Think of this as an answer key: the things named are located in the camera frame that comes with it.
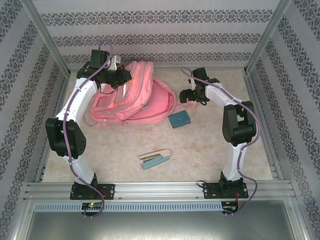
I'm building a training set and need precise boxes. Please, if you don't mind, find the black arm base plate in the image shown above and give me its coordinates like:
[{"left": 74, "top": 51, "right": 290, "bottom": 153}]
[
  {"left": 202, "top": 182, "right": 249, "bottom": 200},
  {"left": 70, "top": 183, "right": 116, "bottom": 201}
]

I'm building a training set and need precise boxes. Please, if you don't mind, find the pink school backpack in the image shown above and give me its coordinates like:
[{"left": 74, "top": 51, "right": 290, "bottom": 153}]
[{"left": 83, "top": 60, "right": 181, "bottom": 130}]

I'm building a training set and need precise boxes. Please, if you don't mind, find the teal wallet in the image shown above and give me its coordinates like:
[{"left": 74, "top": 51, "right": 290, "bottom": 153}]
[{"left": 167, "top": 111, "right": 193, "bottom": 130}]

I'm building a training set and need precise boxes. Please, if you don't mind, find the blue and beige stapler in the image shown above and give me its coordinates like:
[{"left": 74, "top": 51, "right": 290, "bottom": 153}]
[{"left": 139, "top": 149, "right": 172, "bottom": 171}]

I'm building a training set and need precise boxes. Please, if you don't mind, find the aluminium mounting rail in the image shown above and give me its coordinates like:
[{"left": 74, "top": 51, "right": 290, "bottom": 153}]
[{"left": 23, "top": 181, "right": 297, "bottom": 201}]

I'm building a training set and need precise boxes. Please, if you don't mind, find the grey metal panel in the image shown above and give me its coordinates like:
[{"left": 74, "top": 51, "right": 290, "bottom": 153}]
[{"left": 14, "top": 211, "right": 307, "bottom": 240}]

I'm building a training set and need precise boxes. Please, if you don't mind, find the grey slotted cable duct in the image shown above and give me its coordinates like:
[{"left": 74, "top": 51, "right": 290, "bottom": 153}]
[{"left": 33, "top": 201, "right": 223, "bottom": 213}]

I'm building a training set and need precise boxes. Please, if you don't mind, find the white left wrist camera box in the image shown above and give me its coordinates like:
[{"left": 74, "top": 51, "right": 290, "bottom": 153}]
[{"left": 109, "top": 55, "right": 122, "bottom": 71}]

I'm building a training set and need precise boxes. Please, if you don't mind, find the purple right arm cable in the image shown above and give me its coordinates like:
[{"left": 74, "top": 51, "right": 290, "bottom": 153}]
[{"left": 180, "top": 66, "right": 260, "bottom": 219}]

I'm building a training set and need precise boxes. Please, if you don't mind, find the aluminium frame post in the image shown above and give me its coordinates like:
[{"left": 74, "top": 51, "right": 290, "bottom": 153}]
[
  {"left": 244, "top": 0, "right": 293, "bottom": 75},
  {"left": 19, "top": 0, "right": 71, "bottom": 76}
]

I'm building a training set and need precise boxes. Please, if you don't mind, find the small circuit board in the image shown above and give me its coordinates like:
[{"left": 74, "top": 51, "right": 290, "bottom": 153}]
[
  {"left": 81, "top": 202, "right": 104, "bottom": 210},
  {"left": 222, "top": 201, "right": 240, "bottom": 213}
]

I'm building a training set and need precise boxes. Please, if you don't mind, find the aluminium side rail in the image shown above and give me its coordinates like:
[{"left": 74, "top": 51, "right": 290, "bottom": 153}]
[
  {"left": 243, "top": 72, "right": 285, "bottom": 180},
  {"left": 34, "top": 73, "right": 72, "bottom": 183}
]

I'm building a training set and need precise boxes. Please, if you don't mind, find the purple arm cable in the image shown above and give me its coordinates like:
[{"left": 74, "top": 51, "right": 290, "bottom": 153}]
[
  {"left": 180, "top": 66, "right": 260, "bottom": 219},
  {"left": 62, "top": 38, "right": 116, "bottom": 220}
]

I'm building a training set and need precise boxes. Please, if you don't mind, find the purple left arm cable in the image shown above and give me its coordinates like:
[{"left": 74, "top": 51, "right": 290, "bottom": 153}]
[{"left": 62, "top": 38, "right": 116, "bottom": 220}]

